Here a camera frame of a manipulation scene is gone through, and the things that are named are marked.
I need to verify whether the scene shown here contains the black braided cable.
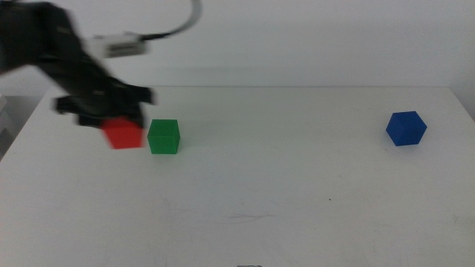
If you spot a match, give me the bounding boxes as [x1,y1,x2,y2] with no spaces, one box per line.
[142,0,203,41]

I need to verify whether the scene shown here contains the blue cube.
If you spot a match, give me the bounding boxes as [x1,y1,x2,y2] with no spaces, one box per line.
[385,111,428,147]

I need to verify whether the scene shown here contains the green cube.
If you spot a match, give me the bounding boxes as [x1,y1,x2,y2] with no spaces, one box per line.
[146,119,181,155]

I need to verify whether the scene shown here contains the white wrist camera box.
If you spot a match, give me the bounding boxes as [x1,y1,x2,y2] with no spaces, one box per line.
[87,32,149,59]

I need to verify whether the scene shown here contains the red cube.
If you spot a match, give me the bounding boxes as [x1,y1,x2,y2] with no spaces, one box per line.
[100,116,145,151]

